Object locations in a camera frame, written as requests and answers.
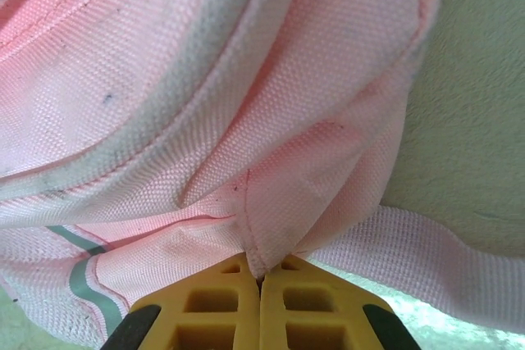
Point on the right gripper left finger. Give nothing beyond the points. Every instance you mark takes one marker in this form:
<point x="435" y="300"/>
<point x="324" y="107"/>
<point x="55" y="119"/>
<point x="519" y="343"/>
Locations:
<point x="205" y="317"/>

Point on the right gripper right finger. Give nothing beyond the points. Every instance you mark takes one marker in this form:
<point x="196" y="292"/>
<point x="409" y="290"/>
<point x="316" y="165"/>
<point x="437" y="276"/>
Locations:
<point x="320" y="317"/>

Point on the pink backpack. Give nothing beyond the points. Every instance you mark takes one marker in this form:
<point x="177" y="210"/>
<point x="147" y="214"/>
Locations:
<point x="205" y="100"/>

